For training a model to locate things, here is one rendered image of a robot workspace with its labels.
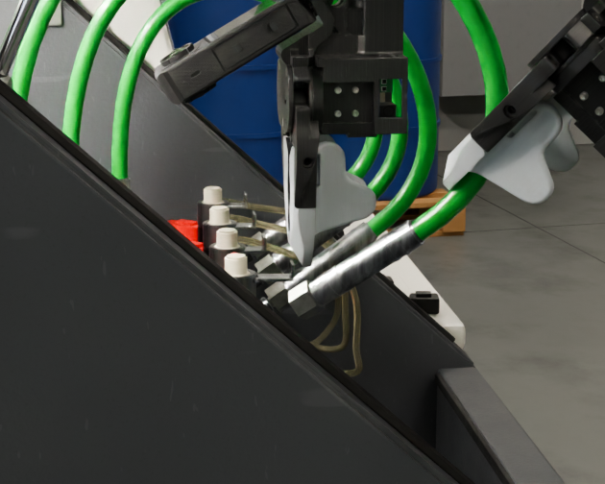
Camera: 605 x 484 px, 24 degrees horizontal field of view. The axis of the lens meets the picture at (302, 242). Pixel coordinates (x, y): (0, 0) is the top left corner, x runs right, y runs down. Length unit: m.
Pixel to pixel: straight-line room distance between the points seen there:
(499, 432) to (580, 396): 2.91
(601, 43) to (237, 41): 0.27
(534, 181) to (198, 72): 0.25
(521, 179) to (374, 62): 0.16
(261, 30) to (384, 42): 0.08
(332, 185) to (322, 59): 0.09
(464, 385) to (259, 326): 0.70
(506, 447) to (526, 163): 0.42
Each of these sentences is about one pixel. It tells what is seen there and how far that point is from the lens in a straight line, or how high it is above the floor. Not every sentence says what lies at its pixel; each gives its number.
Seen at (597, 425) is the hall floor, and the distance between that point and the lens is 3.91.
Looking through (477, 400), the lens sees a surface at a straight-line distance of 1.29.
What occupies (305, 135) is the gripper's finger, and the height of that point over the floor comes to 1.24.
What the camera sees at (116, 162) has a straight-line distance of 1.21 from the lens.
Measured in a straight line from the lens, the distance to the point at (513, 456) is 1.17.
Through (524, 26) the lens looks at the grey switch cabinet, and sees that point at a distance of 7.74.
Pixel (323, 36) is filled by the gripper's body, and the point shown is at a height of 1.30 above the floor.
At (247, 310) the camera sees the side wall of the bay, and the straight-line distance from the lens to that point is 0.64.
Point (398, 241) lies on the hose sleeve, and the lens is 0.87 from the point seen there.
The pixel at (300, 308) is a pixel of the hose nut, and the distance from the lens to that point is 0.89.
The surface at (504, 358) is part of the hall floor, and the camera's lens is 4.41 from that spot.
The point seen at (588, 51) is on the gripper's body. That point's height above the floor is 1.31.
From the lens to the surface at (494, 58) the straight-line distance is 0.84.
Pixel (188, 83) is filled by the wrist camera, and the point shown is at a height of 1.27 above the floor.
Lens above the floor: 1.39
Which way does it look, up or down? 14 degrees down
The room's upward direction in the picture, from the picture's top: straight up
